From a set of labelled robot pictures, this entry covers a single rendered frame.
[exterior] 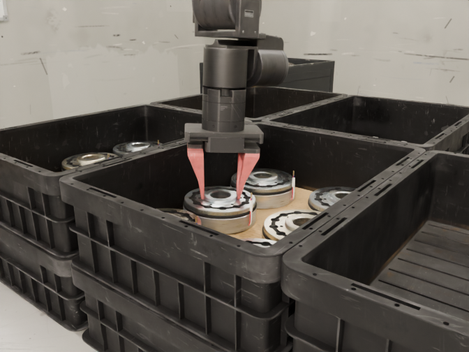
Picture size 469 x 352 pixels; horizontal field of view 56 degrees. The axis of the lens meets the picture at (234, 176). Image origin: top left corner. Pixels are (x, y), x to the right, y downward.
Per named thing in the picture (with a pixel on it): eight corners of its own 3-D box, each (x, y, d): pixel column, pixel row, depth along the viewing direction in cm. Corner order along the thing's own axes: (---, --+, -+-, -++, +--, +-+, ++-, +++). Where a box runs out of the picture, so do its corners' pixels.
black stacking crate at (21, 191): (65, 269, 55) (52, 182, 51) (-38, 210, 72) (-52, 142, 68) (254, 183, 84) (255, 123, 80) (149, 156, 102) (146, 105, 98)
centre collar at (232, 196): (222, 208, 60) (222, 203, 60) (195, 198, 63) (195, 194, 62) (244, 198, 63) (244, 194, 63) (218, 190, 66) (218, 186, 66)
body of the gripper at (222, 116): (184, 135, 63) (185, 82, 61) (255, 137, 64) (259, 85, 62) (184, 146, 57) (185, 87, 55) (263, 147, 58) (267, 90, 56)
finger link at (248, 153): (202, 190, 66) (203, 127, 63) (250, 190, 67) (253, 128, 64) (204, 207, 59) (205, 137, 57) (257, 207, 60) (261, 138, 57)
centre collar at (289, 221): (311, 239, 51) (312, 234, 51) (276, 227, 54) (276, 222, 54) (332, 225, 55) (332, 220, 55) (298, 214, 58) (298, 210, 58)
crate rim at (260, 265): (270, 289, 34) (271, 261, 33) (54, 198, 51) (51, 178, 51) (427, 164, 63) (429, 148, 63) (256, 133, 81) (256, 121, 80)
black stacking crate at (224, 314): (266, 386, 37) (270, 267, 33) (67, 270, 55) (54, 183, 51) (417, 225, 67) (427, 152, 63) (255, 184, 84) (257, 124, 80)
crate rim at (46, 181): (54, 198, 51) (51, 178, 51) (-52, 153, 69) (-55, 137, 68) (256, 133, 81) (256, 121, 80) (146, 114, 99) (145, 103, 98)
